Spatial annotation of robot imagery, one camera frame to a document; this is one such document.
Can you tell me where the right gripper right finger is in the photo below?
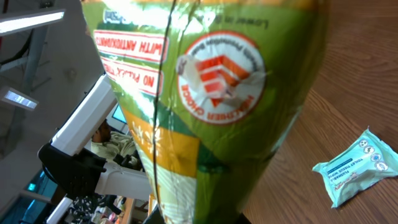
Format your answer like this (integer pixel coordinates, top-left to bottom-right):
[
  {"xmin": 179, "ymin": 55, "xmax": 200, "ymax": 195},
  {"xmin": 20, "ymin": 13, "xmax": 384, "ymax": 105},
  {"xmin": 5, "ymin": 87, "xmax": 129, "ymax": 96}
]
[{"xmin": 236, "ymin": 213, "xmax": 251, "ymax": 224}]

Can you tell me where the seated person in background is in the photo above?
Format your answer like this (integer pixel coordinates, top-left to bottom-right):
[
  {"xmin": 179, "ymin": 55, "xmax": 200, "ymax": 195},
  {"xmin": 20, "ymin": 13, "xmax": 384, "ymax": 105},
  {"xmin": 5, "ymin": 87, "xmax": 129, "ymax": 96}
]
[{"xmin": 90, "ymin": 119, "xmax": 143, "ymax": 170}]

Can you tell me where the green juice carton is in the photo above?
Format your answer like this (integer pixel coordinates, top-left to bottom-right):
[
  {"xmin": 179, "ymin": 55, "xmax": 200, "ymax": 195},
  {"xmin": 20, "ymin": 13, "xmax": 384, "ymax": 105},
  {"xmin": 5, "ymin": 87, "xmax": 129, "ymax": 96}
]
[{"xmin": 81, "ymin": 0, "xmax": 330, "ymax": 223}]

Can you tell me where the teal wet wipes pack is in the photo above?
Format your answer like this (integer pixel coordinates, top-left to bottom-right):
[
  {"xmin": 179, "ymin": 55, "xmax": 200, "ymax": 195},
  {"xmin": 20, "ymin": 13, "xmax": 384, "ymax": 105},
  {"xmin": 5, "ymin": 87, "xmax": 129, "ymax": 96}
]
[{"xmin": 312, "ymin": 129, "xmax": 397, "ymax": 208}]

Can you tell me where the ceiling light fixture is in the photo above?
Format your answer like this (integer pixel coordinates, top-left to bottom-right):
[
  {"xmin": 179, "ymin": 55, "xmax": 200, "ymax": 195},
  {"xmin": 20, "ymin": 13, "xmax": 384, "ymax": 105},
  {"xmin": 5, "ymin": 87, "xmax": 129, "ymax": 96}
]
[
  {"xmin": 1, "ymin": 8, "xmax": 65, "ymax": 37},
  {"xmin": 1, "ymin": 86, "xmax": 39, "ymax": 111}
]

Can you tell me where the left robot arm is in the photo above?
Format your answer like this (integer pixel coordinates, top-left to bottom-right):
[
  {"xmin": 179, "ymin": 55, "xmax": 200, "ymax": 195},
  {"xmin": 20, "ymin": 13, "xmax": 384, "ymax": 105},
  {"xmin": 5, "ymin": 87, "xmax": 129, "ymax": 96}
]
[{"xmin": 38, "ymin": 74, "xmax": 152, "ymax": 223}]

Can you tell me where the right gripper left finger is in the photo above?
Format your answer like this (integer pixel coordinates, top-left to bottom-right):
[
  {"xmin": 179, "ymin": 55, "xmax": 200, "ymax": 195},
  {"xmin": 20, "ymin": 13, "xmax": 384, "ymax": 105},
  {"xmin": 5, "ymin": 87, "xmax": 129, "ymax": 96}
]
[{"xmin": 150, "ymin": 205, "xmax": 165, "ymax": 224}]

